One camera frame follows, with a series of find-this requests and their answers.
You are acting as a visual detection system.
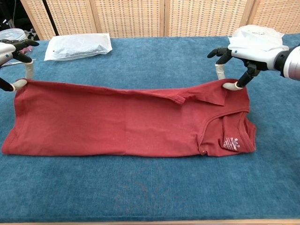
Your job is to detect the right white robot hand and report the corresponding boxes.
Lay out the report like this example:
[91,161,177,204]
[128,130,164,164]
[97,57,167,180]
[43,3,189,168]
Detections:
[207,45,290,91]

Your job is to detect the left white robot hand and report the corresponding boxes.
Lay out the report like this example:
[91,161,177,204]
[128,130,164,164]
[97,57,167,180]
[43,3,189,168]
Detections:
[0,39,40,92]

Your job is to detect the white plastic bag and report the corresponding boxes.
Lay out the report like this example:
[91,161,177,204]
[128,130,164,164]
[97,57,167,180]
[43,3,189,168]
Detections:
[44,33,113,61]

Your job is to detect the clear jar of clips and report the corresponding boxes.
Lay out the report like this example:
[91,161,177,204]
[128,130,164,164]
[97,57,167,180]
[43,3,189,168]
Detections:
[0,28,27,44]

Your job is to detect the red T-shirt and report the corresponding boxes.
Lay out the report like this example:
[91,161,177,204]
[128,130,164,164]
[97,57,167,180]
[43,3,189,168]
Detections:
[1,78,257,157]

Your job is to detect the crumpled white zip bag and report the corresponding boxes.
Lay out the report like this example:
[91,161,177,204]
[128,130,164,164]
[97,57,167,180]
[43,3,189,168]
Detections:
[228,24,285,52]

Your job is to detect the blue carpet table cover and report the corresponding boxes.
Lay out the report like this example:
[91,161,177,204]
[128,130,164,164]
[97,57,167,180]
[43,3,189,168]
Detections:
[0,33,300,223]

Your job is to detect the rattan folding screen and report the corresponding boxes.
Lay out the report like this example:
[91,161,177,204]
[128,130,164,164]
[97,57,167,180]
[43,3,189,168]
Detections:
[20,0,300,40]

